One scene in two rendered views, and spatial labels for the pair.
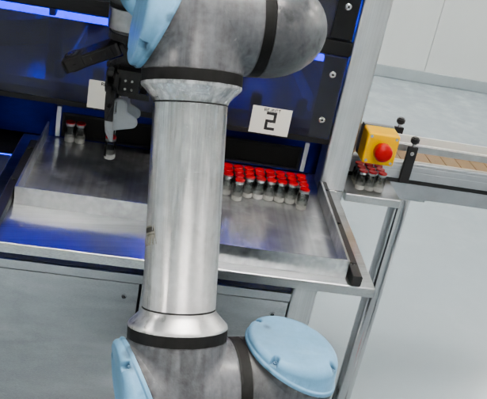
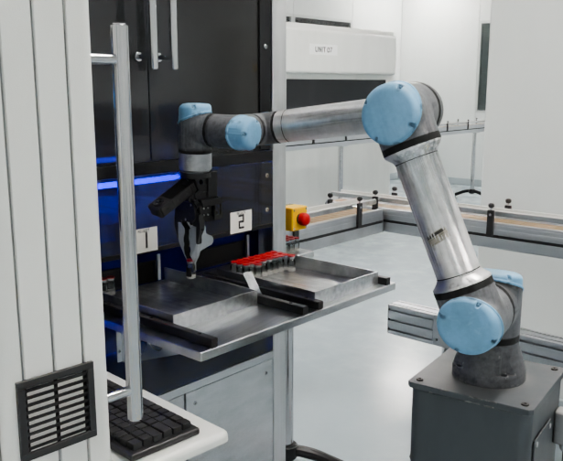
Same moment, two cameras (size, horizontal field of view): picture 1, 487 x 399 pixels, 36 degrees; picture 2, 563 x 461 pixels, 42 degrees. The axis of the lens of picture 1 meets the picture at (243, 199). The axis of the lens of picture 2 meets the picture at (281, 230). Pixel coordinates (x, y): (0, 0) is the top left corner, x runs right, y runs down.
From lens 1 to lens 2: 1.20 m
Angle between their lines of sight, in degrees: 40
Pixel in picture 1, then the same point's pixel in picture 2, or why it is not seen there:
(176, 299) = (472, 260)
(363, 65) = (280, 163)
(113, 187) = (194, 302)
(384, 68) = not seen: outside the picture
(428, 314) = not seen: hidden behind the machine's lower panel
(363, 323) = (289, 363)
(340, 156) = (280, 231)
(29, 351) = not seen: outside the picture
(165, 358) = (489, 291)
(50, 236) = (233, 331)
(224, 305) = (238, 381)
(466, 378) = (303, 398)
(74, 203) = (211, 312)
